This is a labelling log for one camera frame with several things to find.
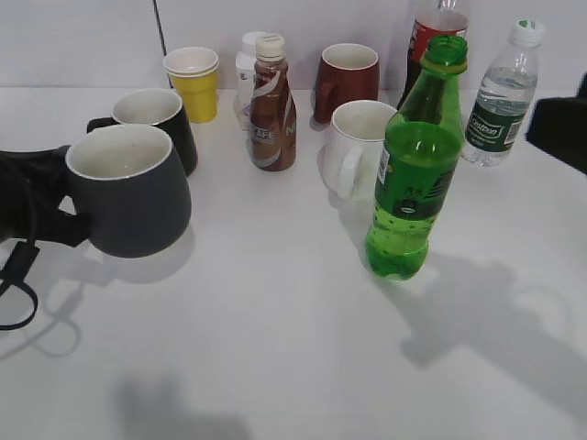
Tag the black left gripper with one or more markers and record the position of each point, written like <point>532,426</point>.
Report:
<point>33,185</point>

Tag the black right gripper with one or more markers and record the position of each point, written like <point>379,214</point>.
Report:
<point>558,128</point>

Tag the dark grey ceramic mug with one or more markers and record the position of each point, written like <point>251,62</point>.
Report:
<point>130,182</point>

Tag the green plastic soda bottle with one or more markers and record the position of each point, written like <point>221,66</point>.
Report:
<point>420,153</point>

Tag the clear water bottle green label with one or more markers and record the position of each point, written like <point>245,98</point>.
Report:
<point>506,91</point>

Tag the black ceramic mug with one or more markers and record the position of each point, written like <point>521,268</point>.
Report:
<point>160,108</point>

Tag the dark cola bottle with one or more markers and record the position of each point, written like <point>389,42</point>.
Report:
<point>432,18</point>

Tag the white ceramic mug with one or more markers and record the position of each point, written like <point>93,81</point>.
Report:
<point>354,147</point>

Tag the dark red ceramic mug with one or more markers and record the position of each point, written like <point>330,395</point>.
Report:
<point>346,72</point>

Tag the white milk bottle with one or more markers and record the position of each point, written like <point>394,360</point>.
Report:
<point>245,75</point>

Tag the brown coffee drink bottle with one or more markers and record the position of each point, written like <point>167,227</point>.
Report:
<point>272,131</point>

